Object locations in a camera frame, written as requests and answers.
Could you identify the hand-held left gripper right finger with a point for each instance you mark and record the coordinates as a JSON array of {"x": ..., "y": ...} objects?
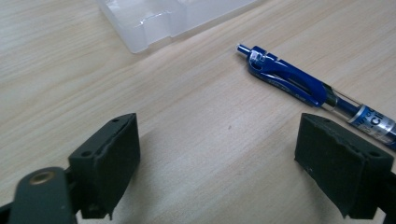
[{"x": 339, "y": 168}]

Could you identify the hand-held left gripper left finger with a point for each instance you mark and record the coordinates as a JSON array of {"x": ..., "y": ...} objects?
[{"x": 106, "y": 168}]

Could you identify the blue retractable pen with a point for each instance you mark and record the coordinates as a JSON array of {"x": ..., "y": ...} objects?
[{"x": 289, "y": 76}]

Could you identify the translucent plastic box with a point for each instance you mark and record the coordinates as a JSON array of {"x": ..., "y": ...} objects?
[{"x": 155, "y": 21}]

